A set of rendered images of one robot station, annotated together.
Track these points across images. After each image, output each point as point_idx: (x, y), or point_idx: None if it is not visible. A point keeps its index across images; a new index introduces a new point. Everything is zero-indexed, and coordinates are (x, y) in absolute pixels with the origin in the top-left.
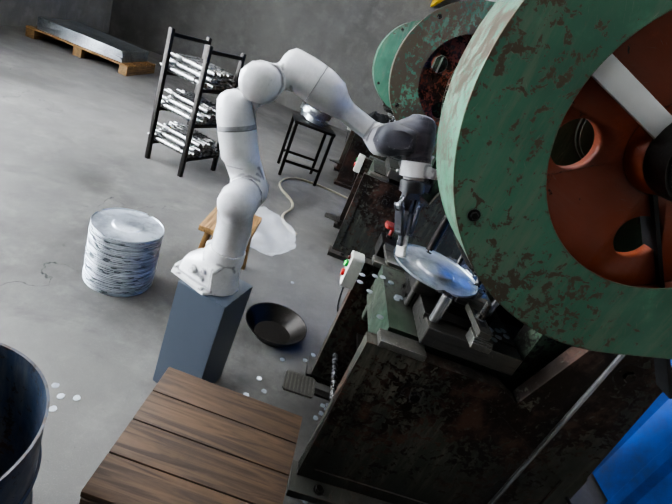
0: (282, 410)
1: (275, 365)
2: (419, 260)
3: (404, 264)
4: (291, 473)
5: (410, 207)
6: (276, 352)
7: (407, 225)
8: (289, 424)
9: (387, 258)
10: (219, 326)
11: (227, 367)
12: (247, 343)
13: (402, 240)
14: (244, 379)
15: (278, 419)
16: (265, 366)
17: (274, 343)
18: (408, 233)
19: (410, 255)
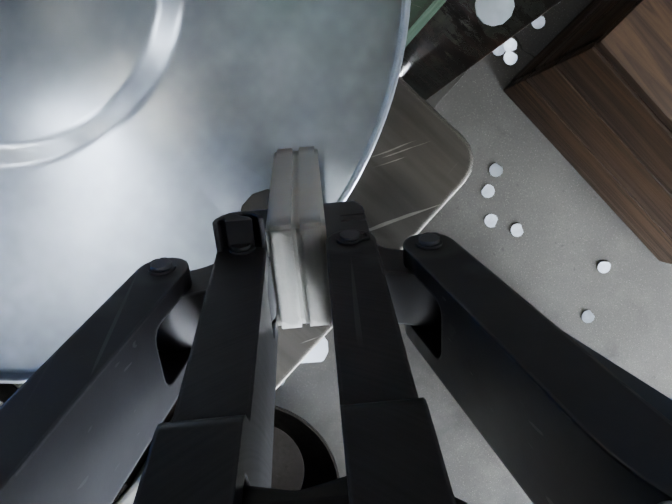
0: (641, 80)
1: (307, 366)
2: (98, 107)
3: (333, 89)
4: (451, 86)
5: (430, 503)
6: (280, 405)
7: (266, 335)
8: (649, 34)
9: (441, 195)
10: (664, 399)
11: (428, 394)
12: (341, 453)
13: (343, 225)
14: (407, 349)
15: (667, 59)
16: (335, 371)
17: (301, 418)
18: (266, 251)
19: (110, 213)
